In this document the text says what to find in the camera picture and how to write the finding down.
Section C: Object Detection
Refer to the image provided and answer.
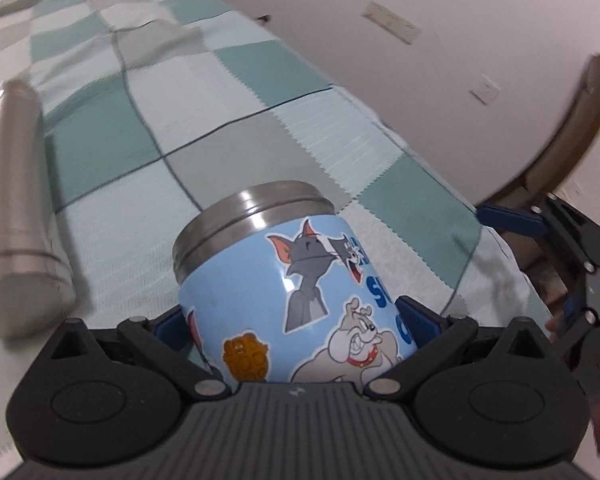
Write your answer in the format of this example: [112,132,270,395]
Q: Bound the blue cartoon steel cup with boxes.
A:
[172,181,417,389]

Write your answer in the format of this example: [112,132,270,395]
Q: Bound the silver steel bottle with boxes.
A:
[0,79,76,338]

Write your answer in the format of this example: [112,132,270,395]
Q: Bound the wooden chair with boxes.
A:
[482,54,600,308]

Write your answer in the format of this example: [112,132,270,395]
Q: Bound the checkered teal bed blanket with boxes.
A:
[0,0,556,466]

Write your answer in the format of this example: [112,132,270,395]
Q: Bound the white wall socket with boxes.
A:
[469,75,501,106]

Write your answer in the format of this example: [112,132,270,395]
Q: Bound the white wall switch plate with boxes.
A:
[362,1,420,44]

